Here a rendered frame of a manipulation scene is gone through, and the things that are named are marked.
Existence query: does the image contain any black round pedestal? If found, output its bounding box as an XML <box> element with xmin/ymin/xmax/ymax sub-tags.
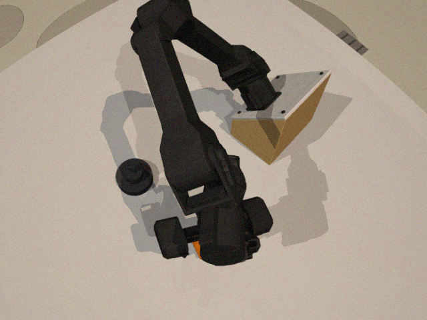
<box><xmin>116</xmin><ymin>159</ymin><xmax>153</xmax><ymax>196</ymax></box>

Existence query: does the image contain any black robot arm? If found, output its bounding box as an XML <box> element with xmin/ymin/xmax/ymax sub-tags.
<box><xmin>130</xmin><ymin>0</ymin><xmax>282</xmax><ymax>266</ymax></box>

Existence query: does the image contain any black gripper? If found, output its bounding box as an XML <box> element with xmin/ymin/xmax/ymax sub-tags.
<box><xmin>154</xmin><ymin>196</ymin><xmax>274</xmax><ymax>259</ymax></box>

